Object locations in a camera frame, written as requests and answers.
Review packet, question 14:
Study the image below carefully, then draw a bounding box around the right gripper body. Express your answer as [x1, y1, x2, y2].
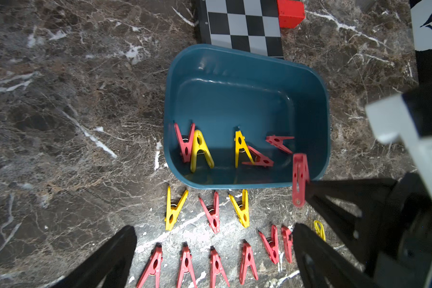
[360, 173, 432, 288]

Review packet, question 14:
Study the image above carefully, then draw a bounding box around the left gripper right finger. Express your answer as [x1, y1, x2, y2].
[293, 223, 378, 288]

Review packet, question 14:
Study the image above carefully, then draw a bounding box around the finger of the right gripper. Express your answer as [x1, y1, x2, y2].
[306, 178, 397, 220]

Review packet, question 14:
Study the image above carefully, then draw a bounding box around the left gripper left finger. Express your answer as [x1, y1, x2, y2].
[54, 225, 137, 288]

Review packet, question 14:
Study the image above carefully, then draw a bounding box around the yellow clothespin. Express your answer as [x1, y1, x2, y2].
[164, 186, 189, 231]
[229, 189, 250, 228]
[234, 130, 254, 168]
[190, 130, 215, 173]
[313, 220, 326, 242]

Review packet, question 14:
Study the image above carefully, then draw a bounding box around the red clothespin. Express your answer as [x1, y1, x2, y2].
[281, 225, 293, 264]
[239, 240, 259, 285]
[136, 243, 163, 288]
[258, 224, 280, 264]
[210, 246, 230, 288]
[292, 153, 310, 208]
[174, 123, 196, 163]
[199, 191, 220, 234]
[265, 135, 295, 154]
[242, 146, 274, 168]
[176, 242, 198, 288]

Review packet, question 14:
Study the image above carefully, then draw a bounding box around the teal storage box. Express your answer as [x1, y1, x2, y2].
[163, 44, 331, 190]

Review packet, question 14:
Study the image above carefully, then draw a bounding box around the small red block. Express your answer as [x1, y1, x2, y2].
[277, 0, 306, 29]

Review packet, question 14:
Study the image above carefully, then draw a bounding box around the black white checkerboard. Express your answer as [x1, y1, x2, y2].
[195, 0, 284, 59]

